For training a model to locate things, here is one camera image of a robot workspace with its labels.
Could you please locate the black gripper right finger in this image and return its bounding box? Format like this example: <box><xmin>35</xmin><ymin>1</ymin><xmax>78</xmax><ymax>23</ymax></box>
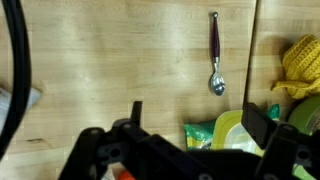
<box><xmin>241</xmin><ymin>102</ymin><xmax>278</xmax><ymax>150</ymax></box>

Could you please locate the white object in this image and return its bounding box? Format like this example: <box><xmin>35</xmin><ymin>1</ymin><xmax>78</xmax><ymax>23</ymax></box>
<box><xmin>0</xmin><ymin>86</ymin><xmax>43</xmax><ymax>133</ymax></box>

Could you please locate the yellow knitted cloth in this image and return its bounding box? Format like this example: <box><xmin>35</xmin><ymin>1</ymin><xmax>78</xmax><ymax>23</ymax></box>
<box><xmin>271</xmin><ymin>34</ymin><xmax>320</xmax><ymax>100</ymax></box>

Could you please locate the green plastic bowl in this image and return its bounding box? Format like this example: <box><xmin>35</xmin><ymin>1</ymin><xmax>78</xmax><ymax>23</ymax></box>
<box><xmin>288</xmin><ymin>95</ymin><xmax>320</xmax><ymax>180</ymax></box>

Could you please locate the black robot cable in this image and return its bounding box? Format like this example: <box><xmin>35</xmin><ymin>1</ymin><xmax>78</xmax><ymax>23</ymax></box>
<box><xmin>0</xmin><ymin>0</ymin><xmax>33</xmax><ymax>162</ymax></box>

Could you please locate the green wipes packet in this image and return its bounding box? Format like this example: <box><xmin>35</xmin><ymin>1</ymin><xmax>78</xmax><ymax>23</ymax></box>
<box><xmin>184</xmin><ymin>103</ymin><xmax>281</xmax><ymax>151</ymax></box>

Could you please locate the clear container with yellow lid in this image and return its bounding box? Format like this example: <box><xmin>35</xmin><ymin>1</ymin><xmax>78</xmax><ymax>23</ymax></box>
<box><xmin>210</xmin><ymin>109</ymin><xmax>268</xmax><ymax>158</ymax></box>

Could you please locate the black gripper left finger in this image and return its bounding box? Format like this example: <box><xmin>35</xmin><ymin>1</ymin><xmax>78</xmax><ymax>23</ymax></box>
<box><xmin>129</xmin><ymin>100</ymin><xmax>144</xmax><ymax>126</ymax></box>

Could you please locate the metal spoon with purple handle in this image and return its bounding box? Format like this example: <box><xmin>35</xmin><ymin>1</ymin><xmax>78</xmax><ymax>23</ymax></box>
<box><xmin>208</xmin><ymin>11</ymin><xmax>227</xmax><ymax>97</ymax></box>

